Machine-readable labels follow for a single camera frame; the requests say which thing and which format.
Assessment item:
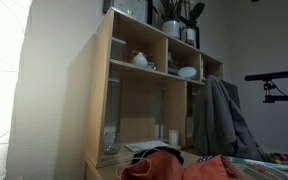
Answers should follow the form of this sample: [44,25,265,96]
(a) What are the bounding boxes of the orange towel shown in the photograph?
[121,154,246,180]

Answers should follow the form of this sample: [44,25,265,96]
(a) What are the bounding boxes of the wooden shelf cabinet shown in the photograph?
[84,8,224,180]

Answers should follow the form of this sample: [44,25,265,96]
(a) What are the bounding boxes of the white bowl on shelf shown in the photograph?
[178,67,197,79]

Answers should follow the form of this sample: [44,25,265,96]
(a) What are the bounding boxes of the white ceramic teapot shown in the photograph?
[132,52,148,68]

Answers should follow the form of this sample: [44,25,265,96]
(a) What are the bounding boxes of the white candle jar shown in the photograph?
[169,130,179,146]

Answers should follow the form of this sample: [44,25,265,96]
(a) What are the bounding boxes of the white keyboard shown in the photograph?
[125,140,167,152]

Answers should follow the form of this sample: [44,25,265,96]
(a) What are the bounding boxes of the clear drinking glass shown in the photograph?
[103,132,121,155]

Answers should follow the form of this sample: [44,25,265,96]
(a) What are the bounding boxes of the black zipper pouch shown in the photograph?
[131,146,184,165]

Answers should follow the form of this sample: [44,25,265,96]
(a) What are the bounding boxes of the white plant pot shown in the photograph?
[162,20,180,39]
[181,28,196,47]

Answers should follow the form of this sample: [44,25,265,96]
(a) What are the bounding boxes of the framed certificate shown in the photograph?
[103,0,153,24]

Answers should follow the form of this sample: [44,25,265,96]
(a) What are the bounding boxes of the grey jacket on chair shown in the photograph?
[193,75,265,161]

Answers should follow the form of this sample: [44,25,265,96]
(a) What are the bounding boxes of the green houseplant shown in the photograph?
[158,0,205,28]

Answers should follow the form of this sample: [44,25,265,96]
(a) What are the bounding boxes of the colourful toy balls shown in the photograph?
[267,153,288,164]

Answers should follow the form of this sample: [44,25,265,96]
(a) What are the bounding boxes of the white charging cable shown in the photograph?
[115,148,162,178]

